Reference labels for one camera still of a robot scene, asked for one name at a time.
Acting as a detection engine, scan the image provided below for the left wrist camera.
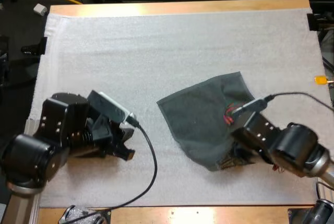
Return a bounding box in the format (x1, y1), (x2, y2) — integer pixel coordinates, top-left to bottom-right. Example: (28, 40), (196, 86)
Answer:
(87, 90), (137, 126)

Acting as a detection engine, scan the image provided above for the black camera cable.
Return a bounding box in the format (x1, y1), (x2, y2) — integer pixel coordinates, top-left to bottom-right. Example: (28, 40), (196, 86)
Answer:
(68, 118), (159, 224)
(263, 92), (334, 110)

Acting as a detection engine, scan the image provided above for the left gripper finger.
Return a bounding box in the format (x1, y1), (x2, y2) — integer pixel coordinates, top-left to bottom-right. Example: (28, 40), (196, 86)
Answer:
(120, 126), (136, 142)
(113, 140), (136, 161)

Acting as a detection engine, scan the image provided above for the grey-green towel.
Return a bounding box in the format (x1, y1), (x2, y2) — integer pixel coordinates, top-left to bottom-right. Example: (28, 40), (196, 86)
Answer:
(156, 72), (258, 172)

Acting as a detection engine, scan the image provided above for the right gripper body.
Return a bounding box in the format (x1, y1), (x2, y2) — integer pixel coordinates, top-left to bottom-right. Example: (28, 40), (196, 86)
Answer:
(231, 111), (282, 162)

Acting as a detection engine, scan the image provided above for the dark table clamp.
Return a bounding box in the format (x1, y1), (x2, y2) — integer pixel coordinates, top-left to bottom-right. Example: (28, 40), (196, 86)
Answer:
(306, 11), (334, 32)

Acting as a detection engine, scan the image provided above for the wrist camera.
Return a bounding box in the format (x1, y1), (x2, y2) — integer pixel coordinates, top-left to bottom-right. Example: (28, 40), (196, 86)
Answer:
(87, 90), (137, 126)
(233, 98), (270, 116)

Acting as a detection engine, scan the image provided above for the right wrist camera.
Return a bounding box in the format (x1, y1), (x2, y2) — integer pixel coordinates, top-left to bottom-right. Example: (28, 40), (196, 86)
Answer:
(233, 98), (270, 116)

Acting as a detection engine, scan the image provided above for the grey metal clamp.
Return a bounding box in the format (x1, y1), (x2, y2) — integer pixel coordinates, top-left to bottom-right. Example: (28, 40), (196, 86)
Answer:
(59, 204), (111, 224)

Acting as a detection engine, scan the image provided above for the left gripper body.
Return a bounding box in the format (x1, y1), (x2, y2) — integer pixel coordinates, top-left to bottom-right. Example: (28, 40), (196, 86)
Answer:
(68, 114), (125, 158)

